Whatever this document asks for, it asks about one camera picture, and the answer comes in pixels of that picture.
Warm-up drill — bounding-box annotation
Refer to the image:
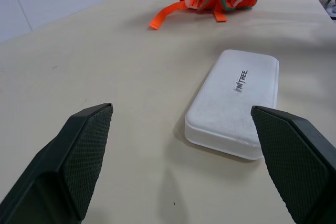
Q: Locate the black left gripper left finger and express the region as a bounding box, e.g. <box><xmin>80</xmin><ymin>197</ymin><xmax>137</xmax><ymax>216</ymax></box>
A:
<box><xmin>0</xmin><ymin>102</ymin><xmax>114</xmax><ymax>224</ymax></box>

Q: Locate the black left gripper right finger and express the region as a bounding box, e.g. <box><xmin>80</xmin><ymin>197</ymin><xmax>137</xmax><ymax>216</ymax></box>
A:
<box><xmin>250</xmin><ymin>105</ymin><xmax>336</xmax><ymax>224</ymax></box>

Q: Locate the beige soft object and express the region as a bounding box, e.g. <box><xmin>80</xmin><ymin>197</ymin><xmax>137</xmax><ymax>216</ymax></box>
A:
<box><xmin>184</xmin><ymin>49</ymin><xmax>280</xmax><ymax>161</ymax></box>

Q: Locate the grey chair base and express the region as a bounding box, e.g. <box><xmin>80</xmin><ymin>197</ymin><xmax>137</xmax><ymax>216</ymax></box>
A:
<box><xmin>324</xmin><ymin>0</ymin><xmax>336</xmax><ymax>22</ymax></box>

